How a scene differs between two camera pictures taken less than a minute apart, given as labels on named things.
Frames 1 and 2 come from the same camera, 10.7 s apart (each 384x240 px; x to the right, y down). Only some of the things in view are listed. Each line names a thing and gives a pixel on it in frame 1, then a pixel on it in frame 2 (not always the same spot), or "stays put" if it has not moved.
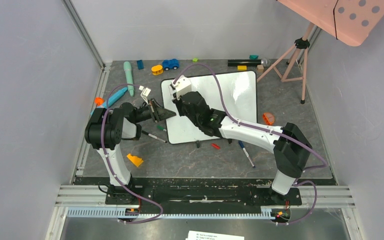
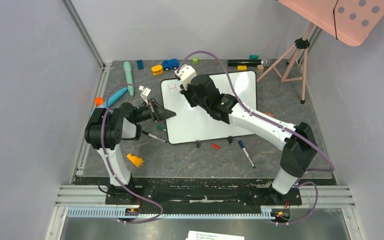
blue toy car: (170, 63) stays put
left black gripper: (159, 114) stays put
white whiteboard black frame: (239, 90) stays put
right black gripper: (177, 104) to (186, 90)
